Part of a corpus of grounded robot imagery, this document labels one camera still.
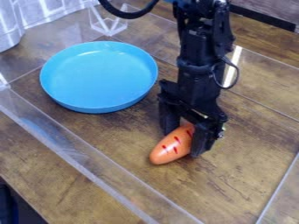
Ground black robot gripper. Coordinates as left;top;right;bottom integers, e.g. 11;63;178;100
158;64;229;158

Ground orange toy carrot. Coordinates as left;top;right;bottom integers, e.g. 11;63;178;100
150;122;195;165

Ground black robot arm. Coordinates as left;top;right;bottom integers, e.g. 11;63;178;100
158;0;235;157

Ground blue round plastic tray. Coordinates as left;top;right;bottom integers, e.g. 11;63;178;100
40;41;158;114

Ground dark baseboard strip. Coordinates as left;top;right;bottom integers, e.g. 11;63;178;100
230;4;295;32

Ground white checked curtain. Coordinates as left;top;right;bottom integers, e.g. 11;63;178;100
0;0;99;53

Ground clear acrylic barrier wall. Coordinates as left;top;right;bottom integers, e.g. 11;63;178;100
0;0;299;224

